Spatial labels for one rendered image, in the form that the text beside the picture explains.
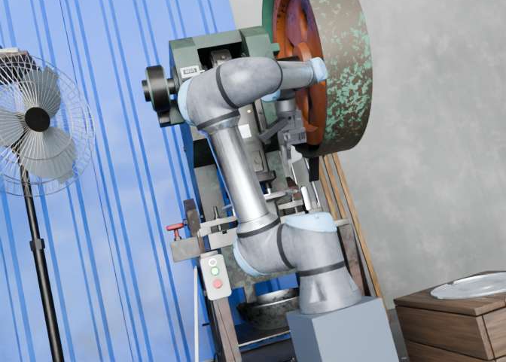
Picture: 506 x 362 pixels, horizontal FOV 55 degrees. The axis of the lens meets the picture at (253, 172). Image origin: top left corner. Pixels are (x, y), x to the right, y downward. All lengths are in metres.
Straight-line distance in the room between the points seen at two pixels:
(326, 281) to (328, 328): 0.11
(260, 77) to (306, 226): 0.37
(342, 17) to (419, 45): 2.04
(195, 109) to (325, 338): 0.61
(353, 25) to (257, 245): 0.93
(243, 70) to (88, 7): 2.42
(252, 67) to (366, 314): 0.63
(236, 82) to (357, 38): 0.76
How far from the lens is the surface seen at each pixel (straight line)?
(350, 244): 1.75
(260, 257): 1.23
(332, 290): 1.17
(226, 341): 1.67
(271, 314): 1.84
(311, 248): 1.17
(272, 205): 1.81
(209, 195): 2.13
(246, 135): 1.93
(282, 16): 2.36
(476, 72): 3.97
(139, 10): 3.43
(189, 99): 1.22
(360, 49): 1.82
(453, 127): 3.74
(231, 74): 1.17
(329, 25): 1.80
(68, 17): 3.49
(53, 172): 2.16
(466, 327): 1.44
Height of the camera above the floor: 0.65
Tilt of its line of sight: 7 degrees up
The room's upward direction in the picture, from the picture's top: 14 degrees counter-clockwise
